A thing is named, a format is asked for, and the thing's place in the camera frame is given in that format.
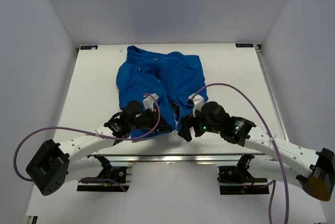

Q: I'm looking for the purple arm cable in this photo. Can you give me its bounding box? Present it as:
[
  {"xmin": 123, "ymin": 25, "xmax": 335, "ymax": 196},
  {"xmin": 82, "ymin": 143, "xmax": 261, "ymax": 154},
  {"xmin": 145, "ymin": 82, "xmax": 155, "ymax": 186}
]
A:
[
  {"xmin": 13, "ymin": 93, "xmax": 161, "ymax": 192},
  {"xmin": 187, "ymin": 83, "xmax": 290, "ymax": 224}
]

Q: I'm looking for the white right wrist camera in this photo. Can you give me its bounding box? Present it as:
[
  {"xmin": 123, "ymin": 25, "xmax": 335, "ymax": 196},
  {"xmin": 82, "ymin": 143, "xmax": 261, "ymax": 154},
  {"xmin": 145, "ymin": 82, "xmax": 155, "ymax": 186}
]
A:
[{"xmin": 187, "ymin": 94, "xmax": 205, "ymax": 117}]

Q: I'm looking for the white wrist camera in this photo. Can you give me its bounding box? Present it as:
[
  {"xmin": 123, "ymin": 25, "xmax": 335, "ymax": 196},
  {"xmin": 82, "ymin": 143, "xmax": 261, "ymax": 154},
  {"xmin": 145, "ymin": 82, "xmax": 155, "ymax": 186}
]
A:
[
  {"xmin": 142, "ymin": 93, "xmax": 159, "ymax": 111},
  {"xmin": 187, "ymin": 94, "xmax": 205, "ymax": 117}
]

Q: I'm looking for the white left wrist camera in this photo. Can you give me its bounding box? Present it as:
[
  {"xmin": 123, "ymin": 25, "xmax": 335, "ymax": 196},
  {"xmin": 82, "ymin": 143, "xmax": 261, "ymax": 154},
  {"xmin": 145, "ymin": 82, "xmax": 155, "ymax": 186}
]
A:
[{"xmin": 142, "ymin": 93, "xmax": 159, "ymax": 111}]

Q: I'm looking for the aluminium front rail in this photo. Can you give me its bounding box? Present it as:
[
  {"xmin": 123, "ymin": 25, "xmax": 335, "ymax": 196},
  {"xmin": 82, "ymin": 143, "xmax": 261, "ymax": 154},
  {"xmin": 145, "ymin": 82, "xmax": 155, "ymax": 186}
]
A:
[{"xmin": 49, "ymin": 153, "xmax": 296, "ymax": 163}]

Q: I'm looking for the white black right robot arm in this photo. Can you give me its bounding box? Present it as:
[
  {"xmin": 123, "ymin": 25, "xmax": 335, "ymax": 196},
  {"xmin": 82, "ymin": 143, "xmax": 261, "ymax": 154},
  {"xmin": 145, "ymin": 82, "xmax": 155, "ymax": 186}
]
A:
[{"xmin": 179, "ymin": 96, "xmax": 334, "ymax": 201}]

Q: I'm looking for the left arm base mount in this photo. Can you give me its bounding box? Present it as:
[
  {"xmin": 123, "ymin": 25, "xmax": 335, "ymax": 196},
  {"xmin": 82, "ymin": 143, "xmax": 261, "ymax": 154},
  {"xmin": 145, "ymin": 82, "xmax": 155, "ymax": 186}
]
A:
[{"xmin": 77, "ymin": 154, "xmax": 132, "ymax": 193}]

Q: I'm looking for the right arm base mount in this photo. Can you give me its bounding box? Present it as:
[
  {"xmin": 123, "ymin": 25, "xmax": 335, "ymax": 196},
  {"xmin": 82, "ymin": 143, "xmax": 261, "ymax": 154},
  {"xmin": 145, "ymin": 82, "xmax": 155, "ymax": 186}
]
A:
[{"xmin": 215, "ymin": 154, "xmax": 270, "ymax": 196}]

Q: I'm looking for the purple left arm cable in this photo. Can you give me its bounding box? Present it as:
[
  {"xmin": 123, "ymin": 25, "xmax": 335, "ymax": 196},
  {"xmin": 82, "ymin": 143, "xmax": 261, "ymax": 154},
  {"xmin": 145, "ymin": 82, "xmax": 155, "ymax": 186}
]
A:
[{"xmin": 13, "ymin": 93, "xmax": 161, "ymax": 192}]

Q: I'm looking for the left blue corner label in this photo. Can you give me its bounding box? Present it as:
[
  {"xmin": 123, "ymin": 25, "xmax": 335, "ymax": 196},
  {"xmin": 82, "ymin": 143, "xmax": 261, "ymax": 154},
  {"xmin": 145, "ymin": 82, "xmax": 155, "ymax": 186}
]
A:
[{"xmin": 80, "ymin": 46, "xmax": 98, "ymax": 50}]

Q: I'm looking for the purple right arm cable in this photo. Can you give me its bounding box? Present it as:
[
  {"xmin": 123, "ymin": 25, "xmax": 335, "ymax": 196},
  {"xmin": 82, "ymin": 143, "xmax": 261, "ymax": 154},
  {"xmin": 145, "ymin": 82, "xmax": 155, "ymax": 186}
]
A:
[{"xmin": 187, "ymin": 83, "xmax": 290, "ymax": 224}]

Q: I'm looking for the blue zip-up jacket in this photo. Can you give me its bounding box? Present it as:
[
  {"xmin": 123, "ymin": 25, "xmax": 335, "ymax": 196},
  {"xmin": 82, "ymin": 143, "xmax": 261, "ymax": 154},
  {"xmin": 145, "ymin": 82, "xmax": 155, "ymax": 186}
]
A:
[{"xmin": 116, "ymin": 46, "xmax": 208, "ymax": 133}]

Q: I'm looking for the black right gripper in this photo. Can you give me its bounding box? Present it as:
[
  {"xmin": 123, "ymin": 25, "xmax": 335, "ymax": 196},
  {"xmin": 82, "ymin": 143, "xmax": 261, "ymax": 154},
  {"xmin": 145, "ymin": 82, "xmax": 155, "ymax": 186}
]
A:
[{"xmin": 177, "ymin": 109, "xmax": 221, "ymax": 142}]

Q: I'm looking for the right blue corner label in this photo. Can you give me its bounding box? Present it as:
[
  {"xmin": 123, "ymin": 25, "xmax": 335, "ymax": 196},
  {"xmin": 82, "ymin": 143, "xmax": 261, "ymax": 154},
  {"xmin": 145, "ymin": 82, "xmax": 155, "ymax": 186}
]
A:
[{"xmin": 235, "ymin": 43, "xmax": 254, "ymax": 48}]

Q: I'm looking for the blue corner label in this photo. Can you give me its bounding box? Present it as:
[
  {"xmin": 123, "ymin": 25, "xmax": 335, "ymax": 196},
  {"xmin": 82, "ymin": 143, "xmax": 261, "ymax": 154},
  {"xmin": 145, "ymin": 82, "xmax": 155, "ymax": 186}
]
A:
[
  {"xmin": 80, "ymin": 46, "xmax": 98, "ymax": 50},
  {"xmin": 235, "ymin": 43, "xmax": 254, "ymax": 48}
]

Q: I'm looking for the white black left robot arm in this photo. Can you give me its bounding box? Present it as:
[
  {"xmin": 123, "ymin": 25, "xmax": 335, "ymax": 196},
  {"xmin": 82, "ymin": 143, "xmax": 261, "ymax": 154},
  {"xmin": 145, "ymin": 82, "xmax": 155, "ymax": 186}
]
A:
[{"xmin": 26, "ymin": 101, "xmax": 172, "ymax": 196}]

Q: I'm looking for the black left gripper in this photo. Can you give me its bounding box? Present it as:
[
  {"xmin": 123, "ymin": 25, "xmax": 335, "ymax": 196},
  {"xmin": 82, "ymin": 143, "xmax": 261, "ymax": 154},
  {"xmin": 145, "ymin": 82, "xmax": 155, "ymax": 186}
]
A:
[{"xmin": 129, "ymin": 108, "xmax": 173, "ymax": 133}]

